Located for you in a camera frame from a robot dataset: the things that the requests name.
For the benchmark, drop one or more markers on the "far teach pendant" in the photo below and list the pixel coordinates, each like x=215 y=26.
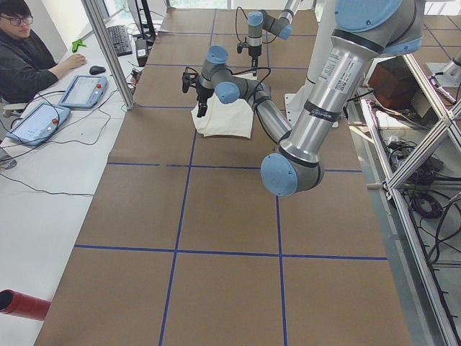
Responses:
x=84 y=92

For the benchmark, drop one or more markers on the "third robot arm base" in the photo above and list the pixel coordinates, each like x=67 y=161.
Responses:
x=446 y=74

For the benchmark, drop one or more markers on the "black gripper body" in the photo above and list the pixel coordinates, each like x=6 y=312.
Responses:
x=202 y=94
x=254 y=51

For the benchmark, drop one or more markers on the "teach pendant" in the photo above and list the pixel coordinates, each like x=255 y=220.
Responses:
x=39 y=125
x=84 y=92

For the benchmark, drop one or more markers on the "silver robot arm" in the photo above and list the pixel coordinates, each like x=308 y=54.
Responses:
x=360 y=32
x=259 y=21

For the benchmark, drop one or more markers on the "black computer mouse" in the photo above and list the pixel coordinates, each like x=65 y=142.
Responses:
x=96 y=70

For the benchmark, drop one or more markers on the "person's right hand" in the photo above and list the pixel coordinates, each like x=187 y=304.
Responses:
x=74 y=61

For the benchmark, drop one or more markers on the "black keyboard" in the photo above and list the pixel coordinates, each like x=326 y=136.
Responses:
x=120 y=40

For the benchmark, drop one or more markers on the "aluminium frame post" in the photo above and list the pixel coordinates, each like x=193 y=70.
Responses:
x=94 y=16

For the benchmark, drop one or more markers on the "near teach pendant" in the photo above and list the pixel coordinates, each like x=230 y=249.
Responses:
x=39 y=125

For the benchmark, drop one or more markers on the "red cylinder tube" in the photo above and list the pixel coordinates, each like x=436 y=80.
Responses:
x=14 y=303

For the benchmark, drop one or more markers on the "cream cat print shirt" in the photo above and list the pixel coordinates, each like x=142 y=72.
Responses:
x=234 y=119

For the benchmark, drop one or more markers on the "green plastic tool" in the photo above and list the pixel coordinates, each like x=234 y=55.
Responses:
x=77 y=44

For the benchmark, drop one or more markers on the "seated person in black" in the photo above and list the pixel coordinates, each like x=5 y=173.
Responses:
x=27 y=66

